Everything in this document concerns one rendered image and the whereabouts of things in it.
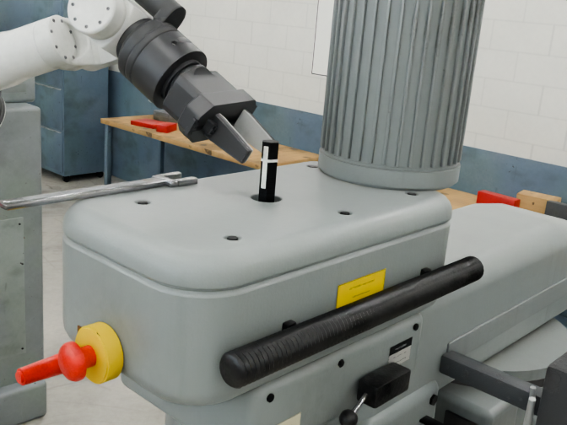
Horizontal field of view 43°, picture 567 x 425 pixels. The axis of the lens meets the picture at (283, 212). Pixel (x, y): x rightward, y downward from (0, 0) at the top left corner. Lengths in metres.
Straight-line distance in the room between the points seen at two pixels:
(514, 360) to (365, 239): 0.57
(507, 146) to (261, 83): 2.43
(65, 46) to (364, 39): 0.39
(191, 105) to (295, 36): 5.62
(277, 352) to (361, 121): 0.37
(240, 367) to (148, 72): 0.39
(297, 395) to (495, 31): 4.71
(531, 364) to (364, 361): 0.47
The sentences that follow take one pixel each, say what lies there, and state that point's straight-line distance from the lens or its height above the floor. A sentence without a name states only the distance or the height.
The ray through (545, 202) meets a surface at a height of 1.05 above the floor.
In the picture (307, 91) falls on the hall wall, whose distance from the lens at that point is 6.36.
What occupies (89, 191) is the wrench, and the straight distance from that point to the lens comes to 0.83.
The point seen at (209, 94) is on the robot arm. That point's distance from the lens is 0.85.
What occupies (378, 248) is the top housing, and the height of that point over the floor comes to 1.85.
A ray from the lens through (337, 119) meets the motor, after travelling 0.99.
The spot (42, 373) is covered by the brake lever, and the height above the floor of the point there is 1.70.
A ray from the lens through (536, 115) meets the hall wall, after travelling 5.27.
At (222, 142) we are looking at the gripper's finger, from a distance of 0.85.
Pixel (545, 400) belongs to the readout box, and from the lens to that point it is 0.96.
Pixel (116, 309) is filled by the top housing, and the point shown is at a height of 1.81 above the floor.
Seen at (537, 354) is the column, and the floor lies 1.56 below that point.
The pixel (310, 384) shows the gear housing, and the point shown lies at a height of 1.71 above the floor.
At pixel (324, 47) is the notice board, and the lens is 6.24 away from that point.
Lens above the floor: 2.12
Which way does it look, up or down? 16 degrees down
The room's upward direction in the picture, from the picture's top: 5 degrees clockwise
